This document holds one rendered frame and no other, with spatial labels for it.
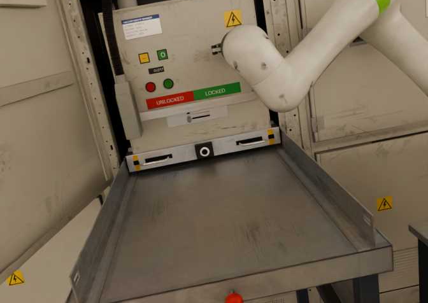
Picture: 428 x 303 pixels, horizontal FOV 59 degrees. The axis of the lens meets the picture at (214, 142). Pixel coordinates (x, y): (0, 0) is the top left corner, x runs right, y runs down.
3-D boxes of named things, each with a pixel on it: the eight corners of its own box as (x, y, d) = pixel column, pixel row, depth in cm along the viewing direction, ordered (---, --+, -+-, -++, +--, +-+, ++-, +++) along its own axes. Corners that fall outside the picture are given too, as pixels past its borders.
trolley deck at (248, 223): (393, 270, 72) (392, 243, 70) (70, 337, 70) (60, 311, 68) (293, 159, 137) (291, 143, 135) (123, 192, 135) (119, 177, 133)
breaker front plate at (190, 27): (271, 132, 132) (251, -13, 119) (134, 158, 131) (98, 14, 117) (271, 131, 133) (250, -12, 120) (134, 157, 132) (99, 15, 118)
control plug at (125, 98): (141, 137, 119) (128, 82, 114) (126, 140, 118) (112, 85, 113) (144, 131, 126) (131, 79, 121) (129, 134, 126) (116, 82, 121)
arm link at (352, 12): (332, -7, 100) (360, -22, 90) (358, 28, 103) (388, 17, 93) (241, 89, 93) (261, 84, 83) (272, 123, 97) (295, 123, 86)
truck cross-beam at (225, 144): (281, 142, 133) (279, 126, 132) (129, 172, 132) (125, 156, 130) (278, 139, 138) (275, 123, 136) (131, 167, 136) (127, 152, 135)
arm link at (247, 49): (253, 11, 80) (214, 48, 81) (290, 56, 83) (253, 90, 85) (242, 14, 93) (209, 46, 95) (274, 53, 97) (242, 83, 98)
